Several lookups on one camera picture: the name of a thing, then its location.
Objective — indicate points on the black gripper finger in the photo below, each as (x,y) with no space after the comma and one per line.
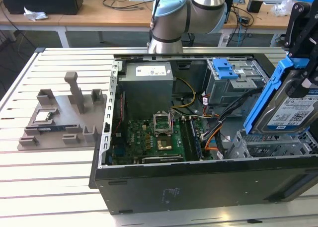
(294,25)
(313,55)

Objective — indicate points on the hard disk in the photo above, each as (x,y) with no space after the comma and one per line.
(283,112)

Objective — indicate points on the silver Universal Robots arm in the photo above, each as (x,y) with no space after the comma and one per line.
(171,21)

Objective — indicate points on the metal disk bay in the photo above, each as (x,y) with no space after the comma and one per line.
(273,147)

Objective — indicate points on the clear plastic bags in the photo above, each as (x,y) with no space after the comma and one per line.
(280,8)

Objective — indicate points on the small black box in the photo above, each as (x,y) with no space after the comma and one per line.
(254,6)

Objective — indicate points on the white power strip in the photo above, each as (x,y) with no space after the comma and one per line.
(224,40)

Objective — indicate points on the blue plastic drive latch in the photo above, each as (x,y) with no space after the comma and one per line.
(223,70)

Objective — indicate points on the metal drive cage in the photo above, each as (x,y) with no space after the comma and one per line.
(223,93)

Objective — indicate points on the black waste bin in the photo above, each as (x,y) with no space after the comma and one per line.
(188,39)

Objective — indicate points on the installed RAM stick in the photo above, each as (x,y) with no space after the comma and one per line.
(196,140)

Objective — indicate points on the black RAM slot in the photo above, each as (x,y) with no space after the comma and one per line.
(185,137)

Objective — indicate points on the metal locking lever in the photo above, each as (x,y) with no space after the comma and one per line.
(172,122)

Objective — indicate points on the grey power supply unit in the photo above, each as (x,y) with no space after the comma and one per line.
(146,93)

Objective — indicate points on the CPU socket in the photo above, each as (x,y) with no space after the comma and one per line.
(164,143)

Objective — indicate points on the black PC case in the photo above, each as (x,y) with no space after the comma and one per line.
(198,187)

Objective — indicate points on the green motherboard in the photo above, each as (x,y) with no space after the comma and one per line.
(139,140)

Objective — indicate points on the wooden desk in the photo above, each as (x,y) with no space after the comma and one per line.
(82,18)

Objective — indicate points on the grey parts rack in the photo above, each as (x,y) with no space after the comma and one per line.
(64,119)

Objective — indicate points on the black computer tower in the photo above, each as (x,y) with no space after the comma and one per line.
(42,1)

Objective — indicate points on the crumpled white paper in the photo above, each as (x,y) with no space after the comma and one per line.
(34,14)

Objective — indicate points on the dark blue RAM stick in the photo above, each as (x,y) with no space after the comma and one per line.
(53,129)

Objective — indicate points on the silver CPU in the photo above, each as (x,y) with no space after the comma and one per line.
(43,117)

